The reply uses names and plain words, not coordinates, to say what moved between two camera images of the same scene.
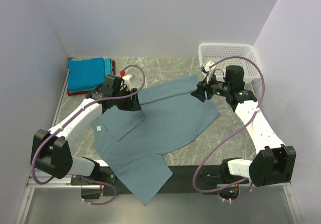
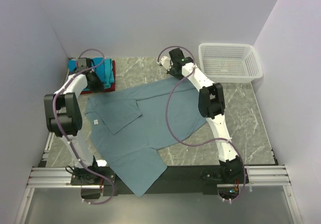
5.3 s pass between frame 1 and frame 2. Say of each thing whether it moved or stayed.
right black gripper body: moved
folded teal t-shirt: stayed
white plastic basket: stayed
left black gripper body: moved
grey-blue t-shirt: moved
